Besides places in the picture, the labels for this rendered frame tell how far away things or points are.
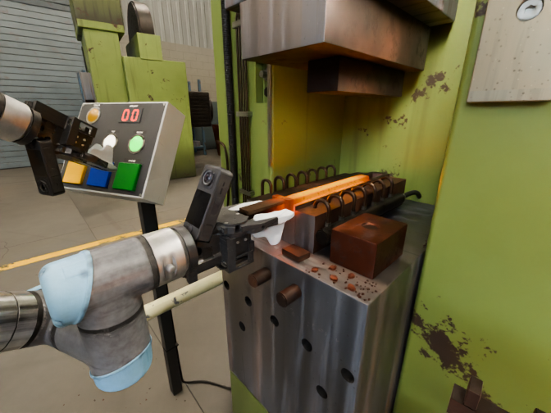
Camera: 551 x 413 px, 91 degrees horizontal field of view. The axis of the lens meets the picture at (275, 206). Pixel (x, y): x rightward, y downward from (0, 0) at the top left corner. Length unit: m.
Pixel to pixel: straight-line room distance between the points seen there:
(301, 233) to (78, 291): 0.36
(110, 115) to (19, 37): 7.44
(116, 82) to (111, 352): 4.97
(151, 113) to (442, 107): 0.79
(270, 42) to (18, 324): 0.55
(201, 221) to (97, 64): 4.92
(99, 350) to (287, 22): 0.54
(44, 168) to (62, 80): 7.65
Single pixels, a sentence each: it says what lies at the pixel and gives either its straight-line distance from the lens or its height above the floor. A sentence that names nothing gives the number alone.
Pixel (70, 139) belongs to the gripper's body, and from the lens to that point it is 0.71.
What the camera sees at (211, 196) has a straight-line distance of 0.40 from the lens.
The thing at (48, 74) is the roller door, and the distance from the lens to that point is 8.32.
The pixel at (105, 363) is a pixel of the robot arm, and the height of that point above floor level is 0.88.
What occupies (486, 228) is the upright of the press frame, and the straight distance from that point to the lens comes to 0.54.
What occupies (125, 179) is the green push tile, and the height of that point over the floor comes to 1.00.
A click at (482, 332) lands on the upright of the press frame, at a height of 0.81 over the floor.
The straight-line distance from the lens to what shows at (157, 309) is 0.91.
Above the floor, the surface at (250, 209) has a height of 1.01.
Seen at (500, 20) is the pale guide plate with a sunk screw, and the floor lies 1.28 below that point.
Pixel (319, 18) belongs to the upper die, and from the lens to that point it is 0.49.
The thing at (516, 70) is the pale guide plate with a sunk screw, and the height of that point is 1.22.
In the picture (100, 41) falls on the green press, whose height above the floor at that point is 2.16.
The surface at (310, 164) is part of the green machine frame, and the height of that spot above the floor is 1.01.
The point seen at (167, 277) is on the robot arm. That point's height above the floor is 0.96.
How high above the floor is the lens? 1.17
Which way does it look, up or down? 19 degrees down
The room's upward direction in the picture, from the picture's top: straight up
